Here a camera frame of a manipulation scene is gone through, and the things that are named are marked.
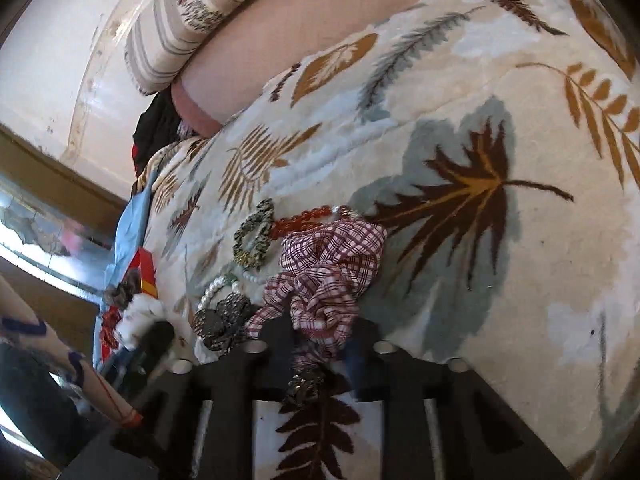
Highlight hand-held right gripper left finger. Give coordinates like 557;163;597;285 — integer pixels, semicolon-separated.
60;317;302;480

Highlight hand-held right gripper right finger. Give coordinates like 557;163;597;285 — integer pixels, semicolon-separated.
345;320;571;480

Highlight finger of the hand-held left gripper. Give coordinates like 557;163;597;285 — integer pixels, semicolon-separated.
102;319;176;397

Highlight white spotted scrunchie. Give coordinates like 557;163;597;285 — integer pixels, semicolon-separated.
114;294;172;352

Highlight black grey striped scrunchie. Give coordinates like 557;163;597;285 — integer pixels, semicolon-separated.
192;292;254;352

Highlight red-rimmed white tray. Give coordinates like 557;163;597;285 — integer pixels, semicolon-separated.
99;247;162;363

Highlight white pearl bracelet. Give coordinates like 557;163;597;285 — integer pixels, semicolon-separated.
197;272;267;312

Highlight red white plaid scrunchie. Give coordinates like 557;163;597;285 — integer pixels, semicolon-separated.
244;220;389;363

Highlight black gold patterned scrunchie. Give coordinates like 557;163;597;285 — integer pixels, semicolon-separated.
232;198;276;267

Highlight red bead necklace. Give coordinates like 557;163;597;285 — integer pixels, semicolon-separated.
270;204;335;239

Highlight person's left forearm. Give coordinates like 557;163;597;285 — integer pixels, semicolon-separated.
0;272;146;428

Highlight dark shiny scrunchie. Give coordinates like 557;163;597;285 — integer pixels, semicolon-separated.
284;367;327;407

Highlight red white dotted scrunchie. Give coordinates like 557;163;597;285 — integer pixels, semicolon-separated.
101;309;122;352

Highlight grey dark scrunchie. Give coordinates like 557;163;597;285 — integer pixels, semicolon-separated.
106;280;135;307

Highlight light blue cloth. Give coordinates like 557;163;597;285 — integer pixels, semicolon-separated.
93;169;162;361

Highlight black cloth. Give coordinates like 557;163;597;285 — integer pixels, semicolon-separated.
132;91;187;173

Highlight leaf printed blanket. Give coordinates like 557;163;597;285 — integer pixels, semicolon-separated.
132;0;640;480

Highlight pink mattress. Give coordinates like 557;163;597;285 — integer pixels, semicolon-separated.
170;0;481;138

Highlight striped bolster cushion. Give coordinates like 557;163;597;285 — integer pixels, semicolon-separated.
124;0;313;97

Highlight brown wooden door frame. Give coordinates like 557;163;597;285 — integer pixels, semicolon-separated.
0;124;129;235

